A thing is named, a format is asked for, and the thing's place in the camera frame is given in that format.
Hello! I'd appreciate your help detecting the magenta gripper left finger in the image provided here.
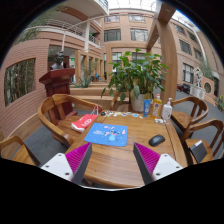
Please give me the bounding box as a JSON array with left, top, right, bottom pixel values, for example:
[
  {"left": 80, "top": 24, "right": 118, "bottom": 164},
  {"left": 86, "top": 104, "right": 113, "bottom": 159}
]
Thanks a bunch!
[{"left": 40, "top": 142, "right": 93, "bottom": 186}]

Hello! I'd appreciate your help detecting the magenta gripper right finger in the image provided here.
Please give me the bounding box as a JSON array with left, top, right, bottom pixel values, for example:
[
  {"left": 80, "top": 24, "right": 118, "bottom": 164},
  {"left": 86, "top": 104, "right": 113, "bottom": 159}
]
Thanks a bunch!
[{"left": 132, "top": 142, "right": 184, "bottom": 186}]

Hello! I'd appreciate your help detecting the black computer mouse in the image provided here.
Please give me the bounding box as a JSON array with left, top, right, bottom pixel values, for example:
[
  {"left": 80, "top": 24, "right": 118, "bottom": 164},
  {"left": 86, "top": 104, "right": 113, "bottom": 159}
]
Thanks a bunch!
[{"left": 149, "top": 134, "right": 165, "bottom": 147}]

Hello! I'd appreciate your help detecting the blue cartoon mouse pad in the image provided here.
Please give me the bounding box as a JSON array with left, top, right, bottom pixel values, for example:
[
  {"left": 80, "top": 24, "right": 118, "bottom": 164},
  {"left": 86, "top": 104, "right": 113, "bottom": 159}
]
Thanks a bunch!
[{"left": 84, "top": 123, "right": 128, "bottom": 147}]

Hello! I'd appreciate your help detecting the wooden table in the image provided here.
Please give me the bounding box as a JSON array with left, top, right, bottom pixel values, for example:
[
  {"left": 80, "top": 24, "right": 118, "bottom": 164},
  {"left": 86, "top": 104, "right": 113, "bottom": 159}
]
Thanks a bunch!
[{"left": 65, "top": 110, "right": 189, "bottom": 190}]

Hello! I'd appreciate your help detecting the red and white bag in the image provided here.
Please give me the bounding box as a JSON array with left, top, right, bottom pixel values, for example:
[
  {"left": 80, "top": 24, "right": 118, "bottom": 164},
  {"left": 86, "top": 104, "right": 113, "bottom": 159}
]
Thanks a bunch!
[{"left": 71, "top": 114, "right": 97, "bottom": 132}]

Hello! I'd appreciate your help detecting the wooden armchair left near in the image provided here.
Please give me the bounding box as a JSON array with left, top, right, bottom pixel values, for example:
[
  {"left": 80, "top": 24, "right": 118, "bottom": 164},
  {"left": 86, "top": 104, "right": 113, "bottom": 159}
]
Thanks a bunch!
[{"left": 38, "top": 94, "right": 103, "bottom": 147}]

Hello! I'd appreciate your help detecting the wooden armchair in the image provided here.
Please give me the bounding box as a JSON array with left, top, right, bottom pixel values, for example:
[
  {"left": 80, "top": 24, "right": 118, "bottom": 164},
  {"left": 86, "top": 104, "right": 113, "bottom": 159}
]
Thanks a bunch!
[
  {"left": 170, "top": 95, "right": 210, "bottom": 136},
  {"left": 38, "top": 94, "right": 103, "bottom": 147},
  {"left": 181, "top": 119, "right": 224, "bottom": 165}
]

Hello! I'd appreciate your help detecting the black notebook on chair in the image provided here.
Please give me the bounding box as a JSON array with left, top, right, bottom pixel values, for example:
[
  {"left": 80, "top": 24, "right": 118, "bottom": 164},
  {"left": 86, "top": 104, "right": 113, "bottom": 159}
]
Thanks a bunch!
[{"left": 189, "top": 140, "right": 207, "bottom": 163}]

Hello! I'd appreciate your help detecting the wooden armchair far right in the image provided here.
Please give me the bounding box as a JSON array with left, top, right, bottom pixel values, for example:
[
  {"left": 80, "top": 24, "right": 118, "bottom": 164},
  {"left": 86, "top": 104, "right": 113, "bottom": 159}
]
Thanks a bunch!
[{"left": 170, "top": 95, "right": 210, "bottom": 136}]

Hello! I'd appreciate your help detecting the white pump bottle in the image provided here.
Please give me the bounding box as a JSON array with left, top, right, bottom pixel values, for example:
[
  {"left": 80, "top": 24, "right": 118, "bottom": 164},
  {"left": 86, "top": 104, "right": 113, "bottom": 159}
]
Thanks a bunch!
[{"left": 162, "top": 98, "right": 172, "bottom": 120}]

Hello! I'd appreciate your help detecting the yellow labelled bottle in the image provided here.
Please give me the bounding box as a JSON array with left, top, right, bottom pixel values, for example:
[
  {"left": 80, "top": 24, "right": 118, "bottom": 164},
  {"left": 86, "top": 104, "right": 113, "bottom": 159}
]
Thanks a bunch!
[{"left": 152, "top": 95, "right": 162, "bottom": 117}]

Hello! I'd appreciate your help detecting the blue tube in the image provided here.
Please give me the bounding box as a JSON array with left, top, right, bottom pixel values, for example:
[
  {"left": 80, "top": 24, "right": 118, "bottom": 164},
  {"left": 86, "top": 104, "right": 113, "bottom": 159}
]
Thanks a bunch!
[{"left": 143, "top": 99, "right": 151, "bottom": 117}]

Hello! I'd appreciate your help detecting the wooden chair front left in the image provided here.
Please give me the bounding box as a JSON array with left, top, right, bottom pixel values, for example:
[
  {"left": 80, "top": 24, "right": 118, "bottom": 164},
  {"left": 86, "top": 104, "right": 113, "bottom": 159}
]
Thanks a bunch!
[{"left": 0, "top": 136, "right": 40, "bottom": 166}]

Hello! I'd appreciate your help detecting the wooden armchair near right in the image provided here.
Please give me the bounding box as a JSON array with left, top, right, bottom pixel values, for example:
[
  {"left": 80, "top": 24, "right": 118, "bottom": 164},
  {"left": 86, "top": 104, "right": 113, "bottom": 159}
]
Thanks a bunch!
[{"left": 181, "top": 119, "right": 224, "bottom": 165}]

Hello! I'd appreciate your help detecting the green potted plant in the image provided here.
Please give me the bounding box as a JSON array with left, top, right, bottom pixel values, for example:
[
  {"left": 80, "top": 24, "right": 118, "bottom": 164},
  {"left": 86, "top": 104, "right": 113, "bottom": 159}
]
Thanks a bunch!
[{"left": 102, "top": 51, "right": 169, "bottom": 110}]

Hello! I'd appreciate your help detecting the dark bust statue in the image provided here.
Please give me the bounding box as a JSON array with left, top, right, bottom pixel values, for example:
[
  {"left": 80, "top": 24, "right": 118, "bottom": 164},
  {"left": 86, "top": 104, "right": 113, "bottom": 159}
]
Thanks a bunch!
[{"left": 50, "top": 51, "right": 64, "bottom": 70}]

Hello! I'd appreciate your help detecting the wooden pillar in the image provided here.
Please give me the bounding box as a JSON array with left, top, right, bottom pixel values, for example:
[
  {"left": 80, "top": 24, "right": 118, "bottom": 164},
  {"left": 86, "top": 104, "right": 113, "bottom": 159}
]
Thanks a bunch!
[{"left": 146, "top": 0, "right": 178, "bottom": 102}]

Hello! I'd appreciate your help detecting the dark red wooden pedestal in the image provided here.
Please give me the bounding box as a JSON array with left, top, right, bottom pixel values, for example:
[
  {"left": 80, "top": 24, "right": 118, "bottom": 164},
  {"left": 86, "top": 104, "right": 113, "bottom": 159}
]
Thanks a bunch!
[{"left": 39, "top": 68, "right": 77, "bottom": 124}]

